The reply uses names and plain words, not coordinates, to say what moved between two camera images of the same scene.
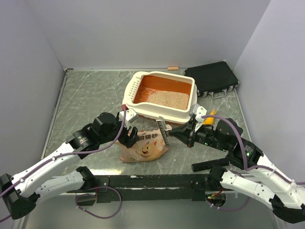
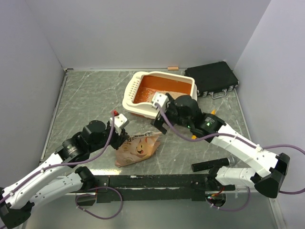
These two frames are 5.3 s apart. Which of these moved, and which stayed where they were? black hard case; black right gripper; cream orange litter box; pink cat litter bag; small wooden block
Moved: pink cat litter bag; black right gripper
Stayed: cream orange litter box; black hard case; small wooden block
